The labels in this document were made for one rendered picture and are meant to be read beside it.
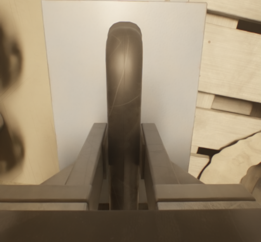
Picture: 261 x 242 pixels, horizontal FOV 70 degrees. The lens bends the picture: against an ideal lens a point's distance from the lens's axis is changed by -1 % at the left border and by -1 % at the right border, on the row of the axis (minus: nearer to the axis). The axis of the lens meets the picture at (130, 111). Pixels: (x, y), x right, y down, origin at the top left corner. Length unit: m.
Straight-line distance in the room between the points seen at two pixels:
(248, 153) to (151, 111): 0.40
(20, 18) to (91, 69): 0.49
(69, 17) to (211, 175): 0.48
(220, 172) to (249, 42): 0.32
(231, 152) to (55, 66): 0.45
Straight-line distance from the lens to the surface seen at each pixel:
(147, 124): 0.15
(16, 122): 0.70
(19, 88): 0.66
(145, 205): 0.28
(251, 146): 0.56
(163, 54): 0.18
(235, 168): 0.56
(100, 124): 0.15
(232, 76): 0.51
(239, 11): 0.51
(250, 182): 0.60
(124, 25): 0.17
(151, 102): 0.18
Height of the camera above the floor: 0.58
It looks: 73 degrees down
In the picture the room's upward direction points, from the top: 176 degrees clockwise
